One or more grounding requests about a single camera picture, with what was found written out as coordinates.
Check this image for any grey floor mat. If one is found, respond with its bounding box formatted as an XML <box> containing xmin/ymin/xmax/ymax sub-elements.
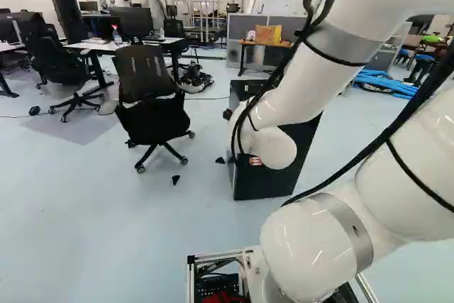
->
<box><xmin>19</xmin><ymin>110</ymin><xmax>121</xmax><ymax>146</ymax></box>

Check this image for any black mini fridge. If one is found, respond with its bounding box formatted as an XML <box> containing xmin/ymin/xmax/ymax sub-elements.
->
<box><xmin>226</xmin><ymin>79</ymin><xmax>324</xmax><ymax>202</ymax></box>

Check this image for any brown cardboard box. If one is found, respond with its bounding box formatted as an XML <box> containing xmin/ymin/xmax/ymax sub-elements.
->
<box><xmin>254</xmin><ymin>24</ymin><xmax>283</xmax><ymax>45</ymax></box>

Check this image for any grey partition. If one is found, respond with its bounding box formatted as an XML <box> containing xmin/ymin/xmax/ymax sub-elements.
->
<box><xmin>226</xmin><ymin>12</ymin><xmax>310</xmax><ymax>69</ymax></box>

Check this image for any black computer monitor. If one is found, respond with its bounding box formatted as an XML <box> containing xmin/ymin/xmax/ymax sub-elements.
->
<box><xmin>108</xmin><ymin>6</ymin><xmax>155</xmax><ymax>43</ymax></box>

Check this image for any white and black floor device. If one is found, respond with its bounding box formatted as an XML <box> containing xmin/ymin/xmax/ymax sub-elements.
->
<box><xmin>176</xmin><ymin>62</ymin><xmax>216</xmax><ymax>95</ymax></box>

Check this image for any black padded office chair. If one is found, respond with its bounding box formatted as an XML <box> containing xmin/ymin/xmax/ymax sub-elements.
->
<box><xmin>25</xmin><ymin>23</ymin><xmax>106</xmax><ymax>123</ymax></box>

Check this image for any white desk with black legs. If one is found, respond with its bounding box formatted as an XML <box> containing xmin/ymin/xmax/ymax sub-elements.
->
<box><xmin>65</xmin><ymin>35</ymin><xmax>190</xmax><ymax>91</ymax></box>

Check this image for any black mesh office chair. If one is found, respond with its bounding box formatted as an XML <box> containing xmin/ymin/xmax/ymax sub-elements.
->
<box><xmin>111</xmin><ymin>44</ymin><xmax>196</xmax><ymax>174</ymax></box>

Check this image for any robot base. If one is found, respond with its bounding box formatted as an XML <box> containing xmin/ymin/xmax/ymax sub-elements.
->
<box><xmin>186</xmin><ymin>248</ymin><xmax>381</xmax><ymax>303</ymax></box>

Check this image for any wooden table with black legs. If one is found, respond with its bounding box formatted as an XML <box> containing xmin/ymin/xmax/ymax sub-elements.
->
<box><xmin>237</xmin><ymin>38</ymin><xmax>296</xmax><ymax>77</ymax></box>

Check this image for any blue fabric pile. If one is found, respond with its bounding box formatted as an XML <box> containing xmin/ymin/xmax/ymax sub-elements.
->
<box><xmin>353</xmin><ymin>67</ymin><xmax>420</xmax><ymax>100</ymax></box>

